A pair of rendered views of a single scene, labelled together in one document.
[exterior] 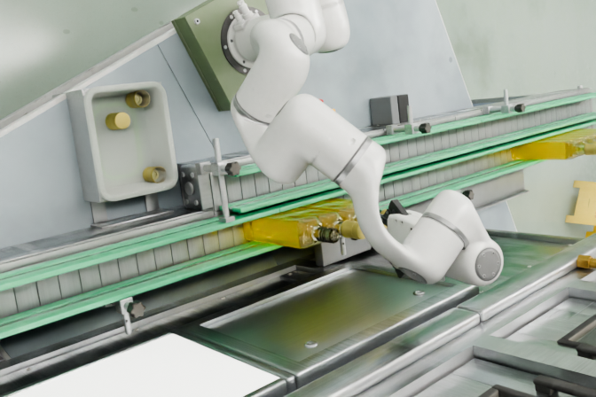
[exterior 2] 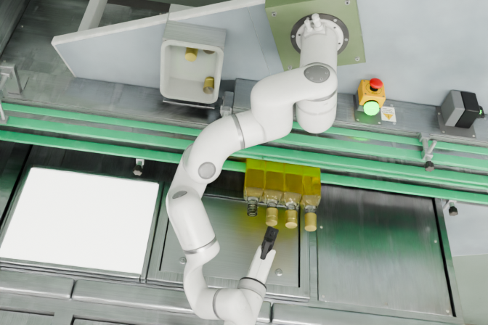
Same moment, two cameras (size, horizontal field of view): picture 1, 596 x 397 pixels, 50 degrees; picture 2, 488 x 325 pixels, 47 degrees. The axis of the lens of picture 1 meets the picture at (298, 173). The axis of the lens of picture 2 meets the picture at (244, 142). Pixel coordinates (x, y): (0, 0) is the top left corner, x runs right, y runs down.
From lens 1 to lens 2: 1.26 m
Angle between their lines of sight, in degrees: 52
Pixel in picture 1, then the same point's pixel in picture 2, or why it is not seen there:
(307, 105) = (177, 212)
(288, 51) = (192, 175)
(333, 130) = (182, 233)
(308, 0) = (268, 120)
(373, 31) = not seen: outside the picture
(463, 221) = (222, 315)
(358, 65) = (457, 63)
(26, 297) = not seen: hidden behind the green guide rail
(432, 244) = (202, 309)
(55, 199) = (147, 70)
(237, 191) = not seen: hidden behind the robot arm
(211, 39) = (282, 27)
